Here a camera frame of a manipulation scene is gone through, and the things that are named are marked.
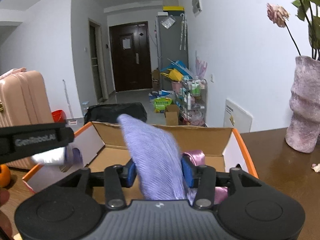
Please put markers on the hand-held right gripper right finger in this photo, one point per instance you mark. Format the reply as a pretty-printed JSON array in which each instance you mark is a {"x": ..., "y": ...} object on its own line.
[{"x": 187, "y": 172}]

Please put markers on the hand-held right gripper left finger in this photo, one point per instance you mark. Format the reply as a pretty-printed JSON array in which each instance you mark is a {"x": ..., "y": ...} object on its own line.
[{"x": 130, "y": 172}]

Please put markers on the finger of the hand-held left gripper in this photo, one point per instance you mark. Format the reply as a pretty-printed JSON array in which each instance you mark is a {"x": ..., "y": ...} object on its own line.
[{"x": 66, "y": 136}]

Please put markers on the pink satin scrunchie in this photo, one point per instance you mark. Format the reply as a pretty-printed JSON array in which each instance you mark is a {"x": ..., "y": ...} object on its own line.
[
  {"x": 221, "y": 195},
  {"x": 196, "y": 157}
]

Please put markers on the lavender cloth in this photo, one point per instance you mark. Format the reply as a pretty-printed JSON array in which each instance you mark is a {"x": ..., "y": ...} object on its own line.
[{"x": 152, "y": 150}]

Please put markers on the red cardboard box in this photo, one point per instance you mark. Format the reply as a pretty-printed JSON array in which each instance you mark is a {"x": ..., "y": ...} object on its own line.
[{"x": 207, "y": 137}]

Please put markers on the red bin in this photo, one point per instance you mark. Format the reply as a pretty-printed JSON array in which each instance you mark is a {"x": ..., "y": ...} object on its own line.
[{"x": 58, "y": 116}]

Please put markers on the white mop stick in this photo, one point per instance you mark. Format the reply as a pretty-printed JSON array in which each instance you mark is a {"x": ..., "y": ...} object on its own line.
[{"x": 67, "y": 97}]

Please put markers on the pink ribbed suitcase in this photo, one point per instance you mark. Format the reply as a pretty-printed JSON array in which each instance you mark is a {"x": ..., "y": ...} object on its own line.
[{"x": 22, "y": 97}]

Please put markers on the orange fruit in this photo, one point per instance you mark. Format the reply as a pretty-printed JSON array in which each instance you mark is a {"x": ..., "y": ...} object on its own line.
[{"x": 4, "y": 176}]

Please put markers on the black duffel bag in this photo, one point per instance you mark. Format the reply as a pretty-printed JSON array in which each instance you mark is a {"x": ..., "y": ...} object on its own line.
[{"x": 112, "y": 112}]

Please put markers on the small open cardboard box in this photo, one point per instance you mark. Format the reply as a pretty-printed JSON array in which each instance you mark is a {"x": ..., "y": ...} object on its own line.
[{"x": 171, "y": 116}]

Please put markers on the green package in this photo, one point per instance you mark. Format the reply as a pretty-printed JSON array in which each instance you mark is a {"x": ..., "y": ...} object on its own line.
[{"x": 162, "y": 103}]

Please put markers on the dark side door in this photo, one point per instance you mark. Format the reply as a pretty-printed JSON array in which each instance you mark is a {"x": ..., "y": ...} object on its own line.
[{"x": 95, "y": 67}]

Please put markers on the white flat board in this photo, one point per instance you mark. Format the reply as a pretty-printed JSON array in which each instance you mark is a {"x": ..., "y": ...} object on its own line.
[{"x": 240, "y": 117}]

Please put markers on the metal storage cart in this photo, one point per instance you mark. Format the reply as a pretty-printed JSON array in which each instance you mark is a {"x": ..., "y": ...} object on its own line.
[{"x": 193, "y": 92}]

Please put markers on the pink bucket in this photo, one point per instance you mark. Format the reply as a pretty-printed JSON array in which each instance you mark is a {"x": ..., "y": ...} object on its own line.
[{"x": 176, "y": 86}]

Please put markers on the dark brown entrance door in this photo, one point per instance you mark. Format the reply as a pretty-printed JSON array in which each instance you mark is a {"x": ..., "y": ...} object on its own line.
[{"x": 130, "y": 72}]

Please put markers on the brown cardboard box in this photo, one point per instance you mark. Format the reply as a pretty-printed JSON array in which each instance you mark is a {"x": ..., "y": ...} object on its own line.
[{"x": 155, "y": 78}]

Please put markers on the yellow bag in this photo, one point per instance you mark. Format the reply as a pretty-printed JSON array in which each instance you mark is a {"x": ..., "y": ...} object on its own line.
[{"x": 175, "y": 75}]

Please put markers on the blue bag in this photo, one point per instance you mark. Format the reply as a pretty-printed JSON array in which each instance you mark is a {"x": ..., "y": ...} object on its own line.
[{"x": 180, "y": 66}]

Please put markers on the white paper notice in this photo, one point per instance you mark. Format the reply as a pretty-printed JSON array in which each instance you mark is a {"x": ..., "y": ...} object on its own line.
[{"x": 126, "y": 43}]

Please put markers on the grey refrigerator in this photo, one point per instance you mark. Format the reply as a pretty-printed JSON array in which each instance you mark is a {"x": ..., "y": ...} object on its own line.
[{"x": 172, "y": 45}]

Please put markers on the fallen dried petal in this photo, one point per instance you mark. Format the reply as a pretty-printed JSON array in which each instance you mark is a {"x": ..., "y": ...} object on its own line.
[{"x": 316, "y": 168}]

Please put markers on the pink textured vase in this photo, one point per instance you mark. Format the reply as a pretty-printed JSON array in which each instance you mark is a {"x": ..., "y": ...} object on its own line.
[{"x": 303, "y": 105}]

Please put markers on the hanging folded umbrella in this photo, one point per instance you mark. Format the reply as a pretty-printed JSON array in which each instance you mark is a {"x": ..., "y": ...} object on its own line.
[{"x": 183, "y": 32}]

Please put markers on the yellow black box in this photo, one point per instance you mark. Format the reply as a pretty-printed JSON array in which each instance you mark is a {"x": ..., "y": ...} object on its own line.
[{"x": 172, "y": 8}]

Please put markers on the bunch of dried roses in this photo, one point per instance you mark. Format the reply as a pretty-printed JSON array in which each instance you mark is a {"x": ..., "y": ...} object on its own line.
[{"x": 277, "y": 13}]

